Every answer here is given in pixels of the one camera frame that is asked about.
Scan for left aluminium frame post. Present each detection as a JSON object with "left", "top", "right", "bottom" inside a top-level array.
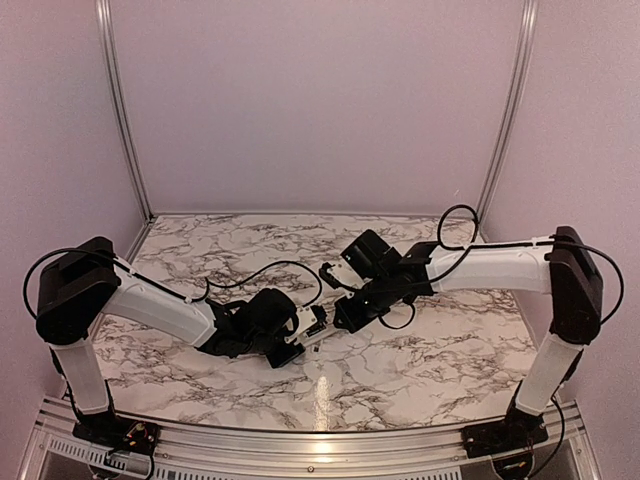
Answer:
[{"left": 94, "top": 0, "right": 153, "bottom": 221}]

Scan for front aluminium rail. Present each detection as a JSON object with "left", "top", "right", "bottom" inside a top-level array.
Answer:
[{"left": 29, "top": 404, "right": 596, "bottom": 480}]

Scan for white remote control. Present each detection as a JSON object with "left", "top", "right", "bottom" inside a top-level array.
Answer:
[{"left": 300, "top": 323, "right": 340, "bottom": 348}]

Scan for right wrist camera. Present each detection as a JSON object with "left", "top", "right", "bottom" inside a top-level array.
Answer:
[{"left": 318, "top": 262, "right": 356, "bottom": 292}]

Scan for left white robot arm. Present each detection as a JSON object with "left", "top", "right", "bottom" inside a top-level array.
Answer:
[{"left": 25, "top": 237, "right": 315, "bottom": 445}]

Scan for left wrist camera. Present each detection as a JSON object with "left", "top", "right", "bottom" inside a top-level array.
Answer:
[{"left": 284, "top": 305, "right": 328, "bottom": 345}]

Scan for aluminium frame post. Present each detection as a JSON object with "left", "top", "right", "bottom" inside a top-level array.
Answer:
[
  {"left": 94, "top": 0, "right": 153, "bottom": 221},
  {"left": 477, "top": 0, "right": 539, "bottom": 226}
]

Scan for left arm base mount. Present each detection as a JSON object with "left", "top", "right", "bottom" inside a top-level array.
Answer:
[{"left": 72, "top": 417, "right": 160, "bottom": 456}]

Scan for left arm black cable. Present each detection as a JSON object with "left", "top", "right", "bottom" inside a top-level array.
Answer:
[{"left": 22, "top": 247, "right": 324, "bottom": 321}]

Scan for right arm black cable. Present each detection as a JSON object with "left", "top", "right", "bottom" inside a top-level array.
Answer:
[{"left": 377, "top": 203, "right": 626, "bottom": 331}]

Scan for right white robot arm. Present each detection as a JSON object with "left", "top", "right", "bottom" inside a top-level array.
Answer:
[{"left": 320, "top": 226, "right": 603, "bottom": 448}]

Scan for right aluminium frame post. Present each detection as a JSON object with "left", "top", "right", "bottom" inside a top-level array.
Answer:
[{"left": 477, "top": 0, "right": 539, "bottom": 226}]

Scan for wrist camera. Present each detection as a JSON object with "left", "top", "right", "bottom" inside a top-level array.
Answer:
[
  {"left": 284, "top": 305, "right": 328, "bottom": 345},
  {"left": 318, "top": 262, "right": 356, "bottom": 292}
]

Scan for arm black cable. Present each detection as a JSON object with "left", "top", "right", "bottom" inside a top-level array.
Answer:
[
  {"left": 377, "top": 203, "right": 626, "bottom": 331},
  {"left": 22, "top": 247, "right": 324, "bottom": 321}
]

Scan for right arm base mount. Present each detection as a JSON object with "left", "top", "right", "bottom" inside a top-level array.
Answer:
[{"left": 461, "top": 414, "right": 549, "bottom": 458}]

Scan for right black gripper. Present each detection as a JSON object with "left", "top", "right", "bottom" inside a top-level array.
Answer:
[{"left": 334, "top": 273, "right": 398, "bottom": 333}]

